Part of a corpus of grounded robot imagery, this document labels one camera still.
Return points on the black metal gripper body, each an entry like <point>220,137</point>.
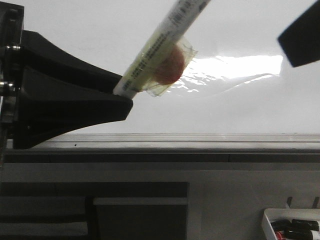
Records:
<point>11,29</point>

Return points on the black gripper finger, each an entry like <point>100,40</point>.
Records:
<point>60,93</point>
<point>300,41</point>

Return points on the white whiteboard marker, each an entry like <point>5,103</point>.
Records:
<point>166,54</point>

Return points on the dark cabinet with white edge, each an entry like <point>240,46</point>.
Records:
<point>142,218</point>

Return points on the white plastic tray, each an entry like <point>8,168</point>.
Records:
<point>275,214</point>

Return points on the black marker in tray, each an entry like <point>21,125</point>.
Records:
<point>298,229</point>

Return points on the red-capped marker in tray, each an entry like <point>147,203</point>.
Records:
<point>280,235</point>

